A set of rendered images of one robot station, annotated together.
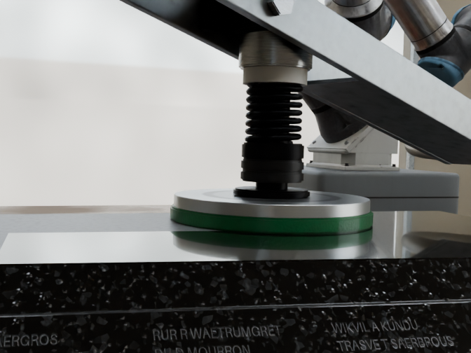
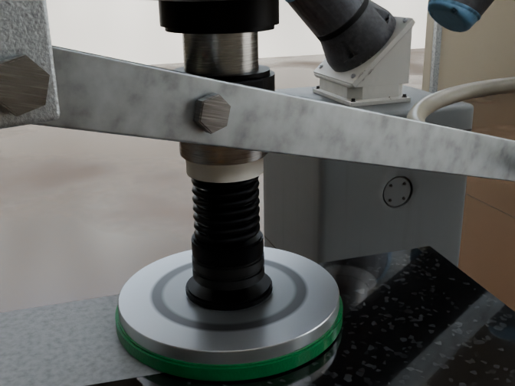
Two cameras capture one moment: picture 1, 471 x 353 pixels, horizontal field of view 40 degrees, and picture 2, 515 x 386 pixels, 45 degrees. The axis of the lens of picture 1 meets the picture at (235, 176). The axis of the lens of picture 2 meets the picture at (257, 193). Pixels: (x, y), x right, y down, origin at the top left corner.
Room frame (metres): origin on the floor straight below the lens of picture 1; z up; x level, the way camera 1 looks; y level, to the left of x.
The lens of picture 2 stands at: (0.17, -0.08, 1.14)
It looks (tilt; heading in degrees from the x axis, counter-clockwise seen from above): 19 degrees down; 1
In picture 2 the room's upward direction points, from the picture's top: 1 degrees counter-clockwise
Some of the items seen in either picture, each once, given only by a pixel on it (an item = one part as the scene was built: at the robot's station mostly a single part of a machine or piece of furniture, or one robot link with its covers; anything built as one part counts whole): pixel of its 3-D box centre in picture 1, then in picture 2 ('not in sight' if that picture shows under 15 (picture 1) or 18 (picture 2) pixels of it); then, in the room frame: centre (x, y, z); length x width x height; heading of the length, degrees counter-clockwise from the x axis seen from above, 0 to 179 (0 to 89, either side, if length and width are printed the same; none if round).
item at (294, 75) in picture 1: (275, 68); (224, 152); (0.71, -0.04, 0.99); 0.07 x 0.07 x 0.04
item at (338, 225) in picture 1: (270, 204); (229, 298); (0.71, -0.04, 0.84); 0.22 x 0.22 x 0.04
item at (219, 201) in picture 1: (270, 201); (229, 295); (0.71, -0.04, 0.85); 0.21 x 0.21 x 0.01
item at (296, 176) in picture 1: (271, 176); (228, 269); (0.71, -0.04, 0.88); 0.07 x 0.07 x 0.01
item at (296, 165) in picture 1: (272, 164); (227, 257); (0.71, -0.04, 0.89); 0.07 x 0.07 x 0.01
